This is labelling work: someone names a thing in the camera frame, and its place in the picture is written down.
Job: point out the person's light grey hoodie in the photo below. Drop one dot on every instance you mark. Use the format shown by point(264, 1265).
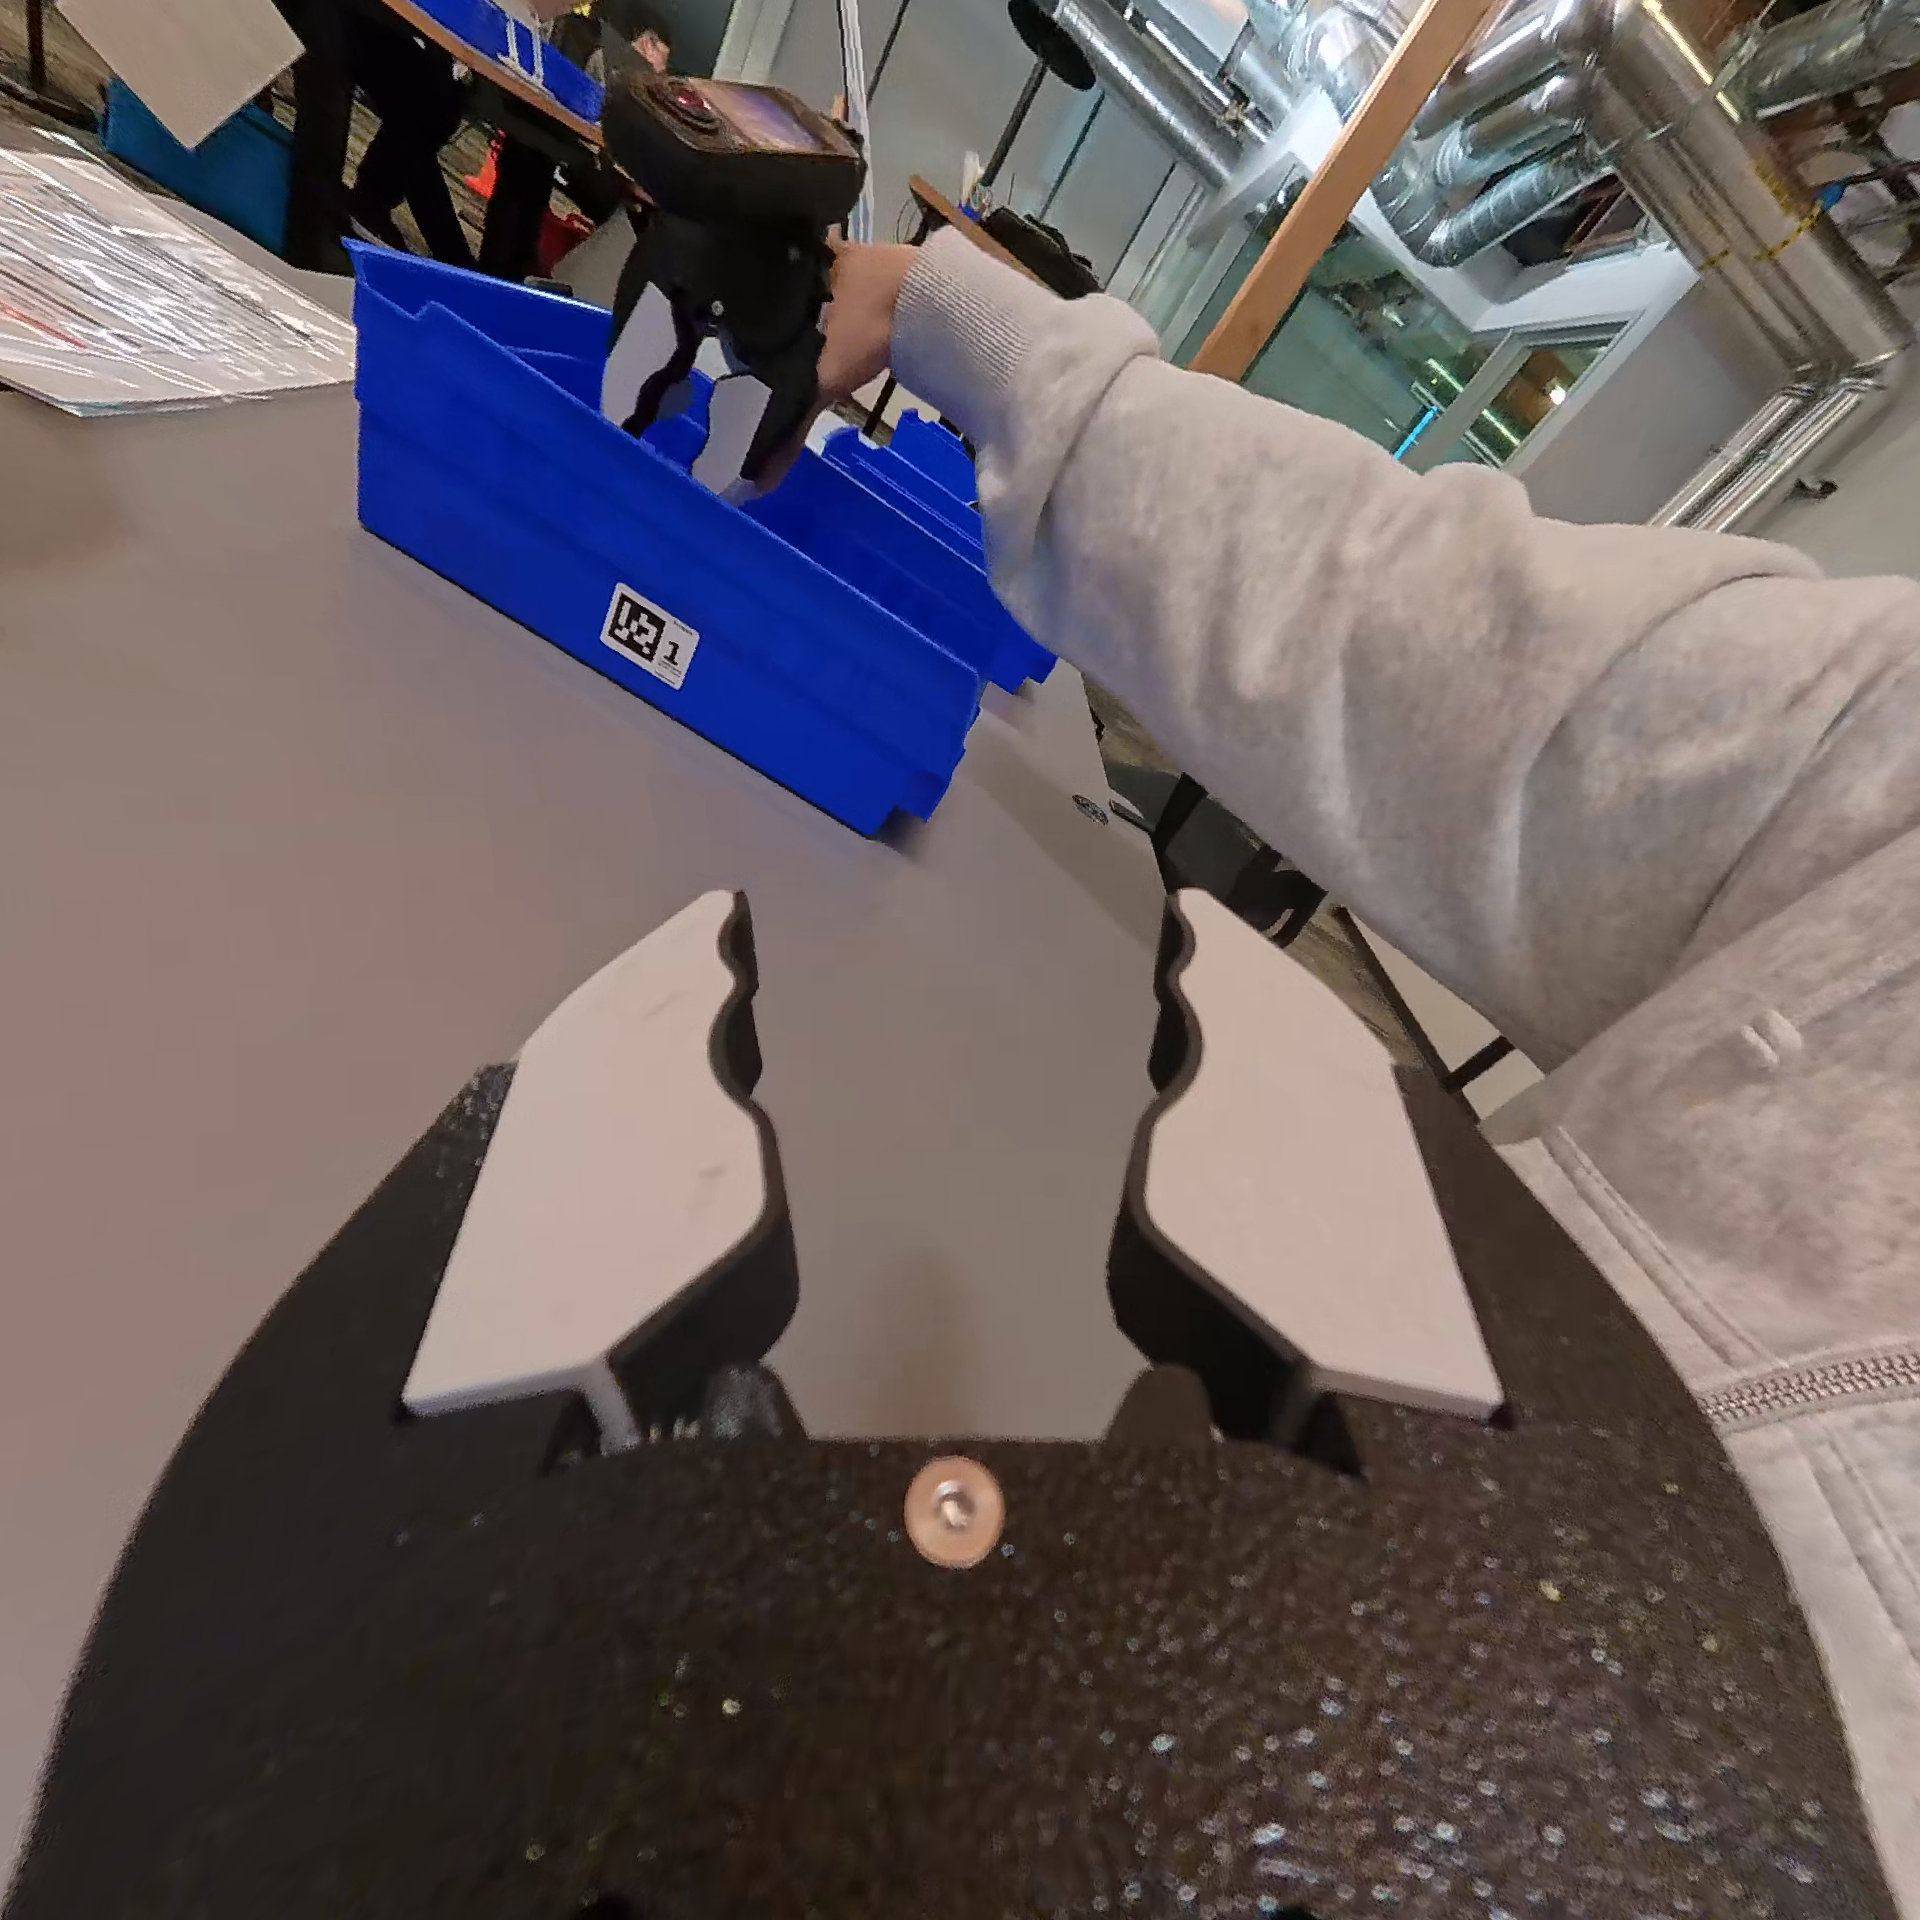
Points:
point(1802, 1204)

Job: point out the blue plastic bin white tag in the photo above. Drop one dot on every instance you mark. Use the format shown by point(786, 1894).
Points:
point(600, 497)

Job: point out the wooden standing desk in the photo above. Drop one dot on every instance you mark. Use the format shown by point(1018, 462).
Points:
point(950, 204)

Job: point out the grey board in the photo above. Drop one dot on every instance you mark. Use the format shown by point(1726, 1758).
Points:
point(179, 63)

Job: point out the person's right hand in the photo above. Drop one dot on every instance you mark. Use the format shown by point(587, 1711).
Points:
point(867, 324)

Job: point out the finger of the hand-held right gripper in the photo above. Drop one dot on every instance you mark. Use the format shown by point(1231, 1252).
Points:
point(734, 428)
point(633, 362)

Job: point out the blue plastic crate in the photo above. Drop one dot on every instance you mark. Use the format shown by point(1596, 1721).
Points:
point(197, 173)

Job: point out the black gloves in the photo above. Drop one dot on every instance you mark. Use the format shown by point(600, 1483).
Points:
point(1053, 252)

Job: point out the person's right forearm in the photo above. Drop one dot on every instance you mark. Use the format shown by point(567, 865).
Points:
point(1275, 527)

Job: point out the laminated instruction sheets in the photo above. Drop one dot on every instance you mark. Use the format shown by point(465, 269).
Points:
point(136, 285)

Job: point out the silver air duct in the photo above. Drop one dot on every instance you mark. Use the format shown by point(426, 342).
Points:
point(1501, 198)

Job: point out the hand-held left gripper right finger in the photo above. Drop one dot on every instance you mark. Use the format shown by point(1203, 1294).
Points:
point(1308, 1204)

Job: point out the wooden post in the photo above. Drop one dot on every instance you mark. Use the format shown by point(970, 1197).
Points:
point(1339, 198)

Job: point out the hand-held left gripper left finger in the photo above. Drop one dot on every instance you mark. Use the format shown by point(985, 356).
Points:
point(600, 1204)

